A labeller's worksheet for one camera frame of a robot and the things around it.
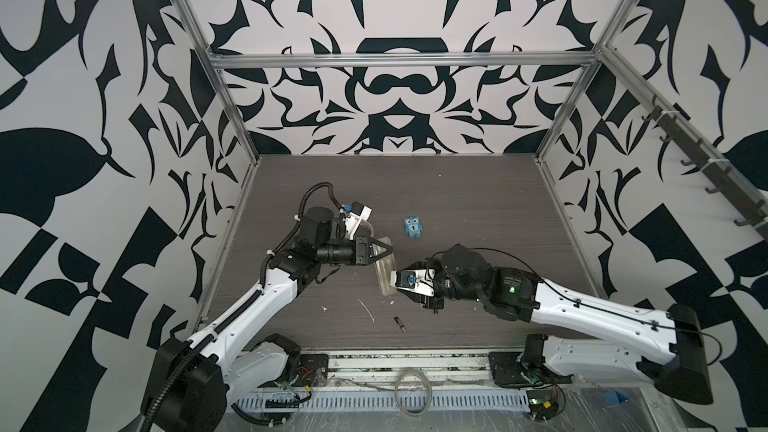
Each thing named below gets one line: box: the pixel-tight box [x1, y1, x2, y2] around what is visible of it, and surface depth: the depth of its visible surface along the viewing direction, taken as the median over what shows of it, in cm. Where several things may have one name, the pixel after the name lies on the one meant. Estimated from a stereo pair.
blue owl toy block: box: [404, 216, 423, 239], surface depth 101 cm
